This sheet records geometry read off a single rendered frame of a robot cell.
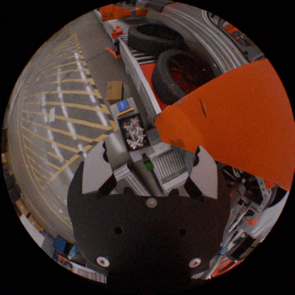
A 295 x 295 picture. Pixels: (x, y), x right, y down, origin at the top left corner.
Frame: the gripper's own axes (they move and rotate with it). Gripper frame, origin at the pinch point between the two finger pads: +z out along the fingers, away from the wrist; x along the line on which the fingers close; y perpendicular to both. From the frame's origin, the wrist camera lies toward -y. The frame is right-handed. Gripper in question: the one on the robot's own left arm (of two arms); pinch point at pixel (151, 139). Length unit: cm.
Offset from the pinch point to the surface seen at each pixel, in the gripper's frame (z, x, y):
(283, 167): -11.3, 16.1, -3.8
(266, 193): -13, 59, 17
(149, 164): 18.3, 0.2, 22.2
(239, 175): 12, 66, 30
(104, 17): 85, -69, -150
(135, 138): 29.2, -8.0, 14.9
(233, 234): -68, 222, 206
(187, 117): 10.2, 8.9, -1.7
